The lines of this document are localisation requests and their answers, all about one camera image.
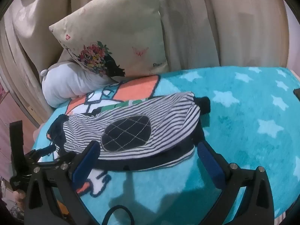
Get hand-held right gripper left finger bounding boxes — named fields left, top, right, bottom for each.
left=25, top=141, right=101, bottom=225

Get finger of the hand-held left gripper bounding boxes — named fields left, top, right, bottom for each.
left=37, top=152, right=77, bottom=168
left=25, top=145, right=57, bottom=164

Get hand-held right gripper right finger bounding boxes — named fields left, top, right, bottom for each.
left=197, top=141, right=275, bottom=225

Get striped pants with navy patch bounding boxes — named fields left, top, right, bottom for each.
left=48, top=91, right=211, bottom=171

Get pink wooden cabinet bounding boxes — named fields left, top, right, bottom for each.
left=0, top=80, right=39, bottom=176

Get teal printed star blanket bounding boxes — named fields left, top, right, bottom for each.
left=31, top=67, right=300, bottom=225

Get white plush pillow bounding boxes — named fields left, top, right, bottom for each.
left=40, top=61, right=118, bottom=106

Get plain beige pillow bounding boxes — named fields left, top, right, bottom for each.
left=57, top=47, right=79, bottom=64

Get cream floral print pillow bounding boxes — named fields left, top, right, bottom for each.
left=49, top=0, right=169, bottom=78

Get beige curtain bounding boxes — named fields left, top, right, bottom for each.
left=0, top=0, right=291, bottom=125

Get black cable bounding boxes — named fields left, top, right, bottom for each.
left=103, top=205, right=136, bottom=225

